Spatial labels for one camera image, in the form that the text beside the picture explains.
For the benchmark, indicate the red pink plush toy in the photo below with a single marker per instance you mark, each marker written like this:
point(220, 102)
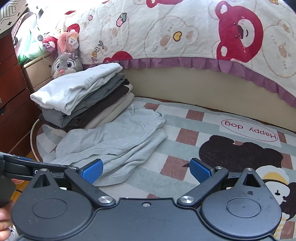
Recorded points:
point(49, 44)

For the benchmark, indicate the light grey t-shirt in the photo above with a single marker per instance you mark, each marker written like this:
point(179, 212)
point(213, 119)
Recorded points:
point(115, 139)

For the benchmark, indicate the beige bed base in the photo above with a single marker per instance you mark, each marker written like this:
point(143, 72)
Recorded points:
point(185, 85)

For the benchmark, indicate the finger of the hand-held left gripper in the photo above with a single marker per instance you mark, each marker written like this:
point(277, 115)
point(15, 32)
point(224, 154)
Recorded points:
point(34, 165)

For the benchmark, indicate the white folded garment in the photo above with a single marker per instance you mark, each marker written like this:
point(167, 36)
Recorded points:
point(69, 90)

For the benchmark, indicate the cream folded garment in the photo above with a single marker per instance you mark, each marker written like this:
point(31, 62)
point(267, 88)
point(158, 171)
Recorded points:
point(105, 113)

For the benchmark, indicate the beige nightstand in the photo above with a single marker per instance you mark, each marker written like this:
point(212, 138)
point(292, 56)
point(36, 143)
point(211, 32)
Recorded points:
point(39, 74)

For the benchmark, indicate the grey folded garment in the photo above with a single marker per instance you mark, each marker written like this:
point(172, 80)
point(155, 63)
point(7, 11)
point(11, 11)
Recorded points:
point(76, 109)

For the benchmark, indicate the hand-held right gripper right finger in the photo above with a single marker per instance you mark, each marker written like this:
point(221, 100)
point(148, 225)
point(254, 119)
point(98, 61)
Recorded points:
point(201, 171)

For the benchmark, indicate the green cloth bundle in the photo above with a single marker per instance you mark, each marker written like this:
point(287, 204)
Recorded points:
point(30, 47)

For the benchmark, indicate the bear print bedspread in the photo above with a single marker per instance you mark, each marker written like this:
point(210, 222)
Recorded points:
point(185, 34)

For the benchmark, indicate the pink haired plush toy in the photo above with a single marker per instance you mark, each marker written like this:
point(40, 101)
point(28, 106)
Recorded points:
point(66, 40)

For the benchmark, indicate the black white patterned cloth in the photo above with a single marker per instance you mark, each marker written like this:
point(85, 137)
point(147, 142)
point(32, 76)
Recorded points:
point(9, 14)

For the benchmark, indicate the grey rabbit plush toy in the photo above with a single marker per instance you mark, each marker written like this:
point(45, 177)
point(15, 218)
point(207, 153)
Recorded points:
point(64, 65)

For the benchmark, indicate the checked cartoon rug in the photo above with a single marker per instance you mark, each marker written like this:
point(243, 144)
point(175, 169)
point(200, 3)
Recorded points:
point(185, 143)

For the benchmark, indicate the dark wooden dresser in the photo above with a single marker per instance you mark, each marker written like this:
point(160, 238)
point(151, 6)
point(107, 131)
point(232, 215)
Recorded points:
point(13, 92)

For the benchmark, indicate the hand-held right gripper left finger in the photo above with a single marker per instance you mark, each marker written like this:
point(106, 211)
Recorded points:
point(92, 172)

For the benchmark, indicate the person's left hand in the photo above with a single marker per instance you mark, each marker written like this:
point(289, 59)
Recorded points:
point(5, 217)

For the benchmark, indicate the stack of folded clothes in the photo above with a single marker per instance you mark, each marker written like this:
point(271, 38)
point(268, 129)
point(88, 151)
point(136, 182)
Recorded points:
point(77, 123)

